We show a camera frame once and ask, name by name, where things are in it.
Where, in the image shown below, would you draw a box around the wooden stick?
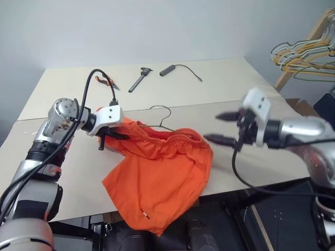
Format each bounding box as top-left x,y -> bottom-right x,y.
249,204 -> 271,251

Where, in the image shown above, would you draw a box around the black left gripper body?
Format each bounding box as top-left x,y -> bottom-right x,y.
98,127 -> 118,152

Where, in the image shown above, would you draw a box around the dark rounded shape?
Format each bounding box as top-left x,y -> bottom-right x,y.
186,219 -> 218,251
114,226 -> 158,251

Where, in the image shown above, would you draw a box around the orange handled pliers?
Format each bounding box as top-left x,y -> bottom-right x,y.
94,73 -> 122,92

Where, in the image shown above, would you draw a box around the black box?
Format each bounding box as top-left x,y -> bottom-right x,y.
312,90 -> 335,121

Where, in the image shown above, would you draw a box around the thin wire clothes hanger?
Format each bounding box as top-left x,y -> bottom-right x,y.
138,105 -> 184,134

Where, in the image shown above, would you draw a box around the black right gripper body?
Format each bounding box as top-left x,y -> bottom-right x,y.
234,108 -> 259,152

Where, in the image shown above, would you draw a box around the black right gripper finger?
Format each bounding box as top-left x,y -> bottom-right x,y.
215,111 -> 240,122
203,133 -> 238,148

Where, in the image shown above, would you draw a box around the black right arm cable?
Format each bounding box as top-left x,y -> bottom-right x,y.
232,141 -> 335,197

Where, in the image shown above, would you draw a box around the hangers on wooden rack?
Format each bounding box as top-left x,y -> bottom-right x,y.
273,7 -> 335,93

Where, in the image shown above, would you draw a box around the brown cardboard box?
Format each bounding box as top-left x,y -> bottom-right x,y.
284,97 -> 319,119

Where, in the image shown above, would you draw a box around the orange shorts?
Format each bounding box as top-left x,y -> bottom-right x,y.
97,106 -> 215,237

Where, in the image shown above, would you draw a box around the black usb hub with cable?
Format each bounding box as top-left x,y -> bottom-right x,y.
159,63 -> 204,83

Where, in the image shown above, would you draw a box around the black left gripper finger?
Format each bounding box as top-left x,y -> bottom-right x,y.
110,131 -> 131,140

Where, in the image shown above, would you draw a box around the grey black caliper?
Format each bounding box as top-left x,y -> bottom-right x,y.
128,66 -> 154,94

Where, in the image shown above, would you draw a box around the black table frame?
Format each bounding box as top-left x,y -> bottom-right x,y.
77,213 -> 112,251

